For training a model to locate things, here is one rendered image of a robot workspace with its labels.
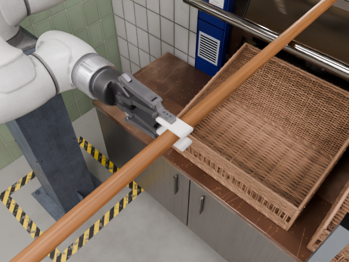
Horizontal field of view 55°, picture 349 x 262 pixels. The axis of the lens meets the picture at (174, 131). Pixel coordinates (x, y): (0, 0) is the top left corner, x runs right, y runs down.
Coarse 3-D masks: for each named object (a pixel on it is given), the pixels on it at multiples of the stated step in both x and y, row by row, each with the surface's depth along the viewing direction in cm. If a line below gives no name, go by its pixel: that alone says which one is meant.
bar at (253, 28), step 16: (192, 0) 101; (224, 16) 95; (256, 32) 91; (272, 32) 89; (288, 48) 87; (304, 48) 85; (320, 64) 83; (336, 64) 81; (336, 240) 82; (320, 256) 91
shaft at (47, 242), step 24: (336, 0) 95; (264, 48) 79; (240, 72) 73; (216, 96) 68; (192, 120) 64; (168, 144) 61; (120, 168) 57; (144, 168) 59; (96, 192) 54; (72, 216) 51; (48, 240) 49
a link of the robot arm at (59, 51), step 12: (48, 36) 76; (60, 36) 75; (72, 36) 76; (36, 48) 77; (48, 48) 72; (60, 48) 72; (72, 48) 72; (84, 48) 73; (48, 60) 70; (60, 60) 71; (72, 60) 72; (60, 72) 71; (60, 84) 72; (72, 84) 75
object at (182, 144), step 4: (160, 128) 66; (164, 128) 66; (156, 132) 66; (160, 132) 66; (180, 140) 65; (184, 140) 65; (188, 140) 65; (176, 144) 64; (180, 144) 64; (184, 144) 64; (188, 144) 64; (180, 148) 64; (184, 148) 64
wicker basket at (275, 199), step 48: (240, 48) 139; (240, 96) 152; (288, 96) 137; (336, 96) 124; (192, 144) 126; (240, 144) 139; (288, 144) 139; (336, 144) 131; (240, 192) 122; (288, 192) 124
